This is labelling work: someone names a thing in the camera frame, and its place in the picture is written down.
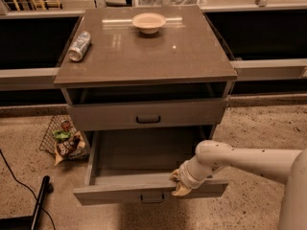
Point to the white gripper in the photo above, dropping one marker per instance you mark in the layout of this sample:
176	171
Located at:
185	175

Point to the grey drawer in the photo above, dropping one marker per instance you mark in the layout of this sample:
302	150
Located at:
134	165
110	116

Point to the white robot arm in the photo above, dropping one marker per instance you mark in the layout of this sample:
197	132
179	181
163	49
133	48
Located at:
285	166

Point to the grey top drawer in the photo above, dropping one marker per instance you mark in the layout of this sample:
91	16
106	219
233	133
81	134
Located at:
110	116

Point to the grey drawer cabinet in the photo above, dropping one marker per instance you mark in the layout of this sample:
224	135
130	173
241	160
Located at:
182	61

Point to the brown snack bag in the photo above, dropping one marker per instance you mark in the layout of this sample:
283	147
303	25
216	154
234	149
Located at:
72	148

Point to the green snack packet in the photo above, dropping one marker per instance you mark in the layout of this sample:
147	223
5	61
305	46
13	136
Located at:
61	135

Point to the small red can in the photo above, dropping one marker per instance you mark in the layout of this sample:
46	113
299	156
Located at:
65	125

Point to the black stand leg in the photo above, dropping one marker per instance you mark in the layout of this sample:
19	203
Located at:
29	222

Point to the beige shallow bowl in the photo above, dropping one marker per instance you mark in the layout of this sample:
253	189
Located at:
148	22

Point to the silver drink can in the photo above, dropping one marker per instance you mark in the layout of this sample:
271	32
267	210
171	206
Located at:
79	46

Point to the grey metal railing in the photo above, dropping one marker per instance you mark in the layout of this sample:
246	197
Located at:
247	70

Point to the black wire basket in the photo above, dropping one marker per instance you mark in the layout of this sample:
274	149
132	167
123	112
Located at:
49	142

